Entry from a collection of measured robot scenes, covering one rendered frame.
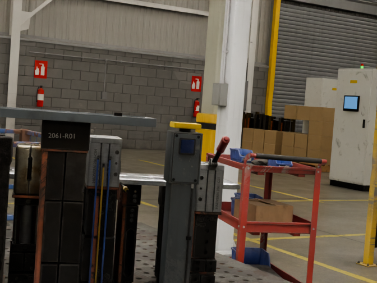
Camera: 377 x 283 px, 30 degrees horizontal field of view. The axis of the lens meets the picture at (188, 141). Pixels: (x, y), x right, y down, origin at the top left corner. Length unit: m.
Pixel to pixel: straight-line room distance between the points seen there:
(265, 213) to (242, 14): 2.30
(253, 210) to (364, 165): 7.97
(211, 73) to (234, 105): 3.26
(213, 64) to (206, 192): 7.27
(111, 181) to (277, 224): 2.31
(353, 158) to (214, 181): 10.27
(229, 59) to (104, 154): 4.13
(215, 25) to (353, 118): 3.83
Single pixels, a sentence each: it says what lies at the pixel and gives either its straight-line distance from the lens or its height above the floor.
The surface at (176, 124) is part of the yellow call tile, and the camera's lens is 1.52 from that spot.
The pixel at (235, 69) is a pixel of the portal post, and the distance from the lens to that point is 5.73.
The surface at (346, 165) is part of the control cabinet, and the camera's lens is 12.06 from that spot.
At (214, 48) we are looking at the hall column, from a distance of 8.96.
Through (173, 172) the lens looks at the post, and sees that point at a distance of 1.52.
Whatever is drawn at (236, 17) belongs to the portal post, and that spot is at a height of 1.92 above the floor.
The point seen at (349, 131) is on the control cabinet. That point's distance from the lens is 12.03.
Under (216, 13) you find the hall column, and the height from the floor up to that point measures 2.37.
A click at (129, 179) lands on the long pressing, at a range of 1.79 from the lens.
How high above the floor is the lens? 1.20
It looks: 3 degrees down
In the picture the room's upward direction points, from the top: 4 degrees clockwise
